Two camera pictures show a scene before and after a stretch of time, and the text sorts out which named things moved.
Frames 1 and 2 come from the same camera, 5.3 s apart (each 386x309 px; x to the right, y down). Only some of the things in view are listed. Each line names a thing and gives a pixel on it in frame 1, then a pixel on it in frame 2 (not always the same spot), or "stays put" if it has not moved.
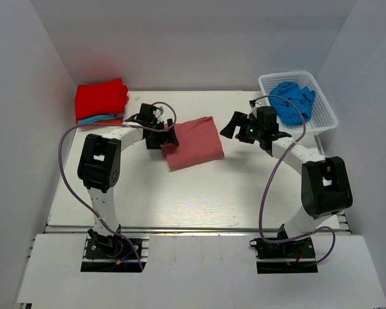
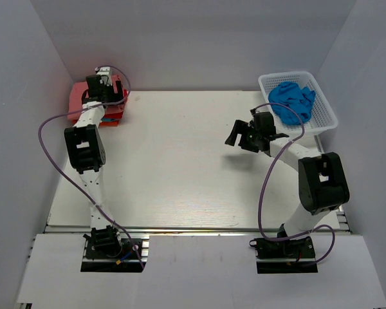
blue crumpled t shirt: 287,112 stays put
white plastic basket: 321,118 stays put
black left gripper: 153,144 → 109,87
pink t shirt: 198,144 → 75,98
